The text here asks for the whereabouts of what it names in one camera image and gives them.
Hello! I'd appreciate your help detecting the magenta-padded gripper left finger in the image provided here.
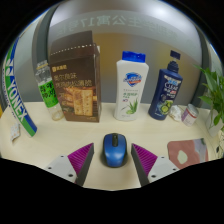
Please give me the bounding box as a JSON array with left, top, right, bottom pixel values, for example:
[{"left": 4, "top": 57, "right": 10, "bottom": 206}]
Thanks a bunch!
[{"left": 44, "top": 142, "right": 96, "bottom": 188}]

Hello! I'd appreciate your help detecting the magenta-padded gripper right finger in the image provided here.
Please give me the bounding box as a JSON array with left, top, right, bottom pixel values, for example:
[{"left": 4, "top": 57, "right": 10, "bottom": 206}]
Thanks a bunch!
[{"left": 130, "top": 142, "right": 181, "bottom": 187}]

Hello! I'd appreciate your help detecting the blue and black computer mouse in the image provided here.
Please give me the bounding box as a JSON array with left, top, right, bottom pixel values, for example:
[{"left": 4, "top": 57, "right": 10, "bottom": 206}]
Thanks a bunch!
[{"left": 101, "top": 132, "right": 129, "bottom": 168}]

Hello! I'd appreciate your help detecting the pink patterned mouse pad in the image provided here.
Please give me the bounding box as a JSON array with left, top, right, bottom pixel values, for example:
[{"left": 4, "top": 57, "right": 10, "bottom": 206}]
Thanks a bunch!
[{"left": 166, "top": 138, "right": 210, "bottom": 170}]

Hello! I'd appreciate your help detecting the crumpled white tissue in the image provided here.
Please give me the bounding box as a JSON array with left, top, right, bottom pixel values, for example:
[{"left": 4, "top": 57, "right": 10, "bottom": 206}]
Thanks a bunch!
[{"left": 168, "top": 104, "right": 183, "bottom": 122}]

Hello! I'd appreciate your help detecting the small jar with white lid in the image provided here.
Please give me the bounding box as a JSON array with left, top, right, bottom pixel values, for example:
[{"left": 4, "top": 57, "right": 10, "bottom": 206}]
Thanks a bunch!
[{"left": 181, "top": 103, "right": 200, "bottom": 127}]

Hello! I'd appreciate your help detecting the dark blue pump bottle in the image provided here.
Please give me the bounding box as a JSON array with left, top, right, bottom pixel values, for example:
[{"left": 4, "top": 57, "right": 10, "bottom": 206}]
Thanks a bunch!
[{"left": 147, "top": 49, "right": 184, "bottom": 121}]

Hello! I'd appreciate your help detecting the small white packet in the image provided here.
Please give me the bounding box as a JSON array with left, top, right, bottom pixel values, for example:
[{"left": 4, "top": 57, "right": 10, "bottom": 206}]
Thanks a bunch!
[{"left": 9, "top": 122, "right": 22, "bottom": 143}]

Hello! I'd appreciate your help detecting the white bottle with blue cap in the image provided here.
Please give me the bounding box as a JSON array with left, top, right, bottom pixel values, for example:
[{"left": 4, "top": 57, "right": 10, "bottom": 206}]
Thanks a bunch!
[{"left": 113, "top": 50, "right": 150, "bottom": 122}]

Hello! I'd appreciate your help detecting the clear bottle with green label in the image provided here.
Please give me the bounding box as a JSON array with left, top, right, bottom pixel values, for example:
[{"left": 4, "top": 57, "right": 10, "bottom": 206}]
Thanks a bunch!
[{"left": 34, "top": 59, "right": 65, "bottom": 122}]

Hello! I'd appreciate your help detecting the brown cracker box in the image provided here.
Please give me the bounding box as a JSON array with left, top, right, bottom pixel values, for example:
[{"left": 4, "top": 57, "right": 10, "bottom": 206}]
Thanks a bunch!
[{"left": 48, "top": 30, "right": 102, "bottom": 123}]

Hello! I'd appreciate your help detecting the white green blue shuttlecock tube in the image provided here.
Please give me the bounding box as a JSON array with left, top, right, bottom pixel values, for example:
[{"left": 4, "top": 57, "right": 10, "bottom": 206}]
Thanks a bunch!
[{"left": 1, "top": 38, "right": 38, "bottom": 138}]

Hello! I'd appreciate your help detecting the green plant in white pot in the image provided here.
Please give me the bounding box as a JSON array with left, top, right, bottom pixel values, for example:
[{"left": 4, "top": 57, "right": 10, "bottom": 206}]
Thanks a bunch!
[{"left": 194, "top": 64, "right": 224, "bottom": 159}]

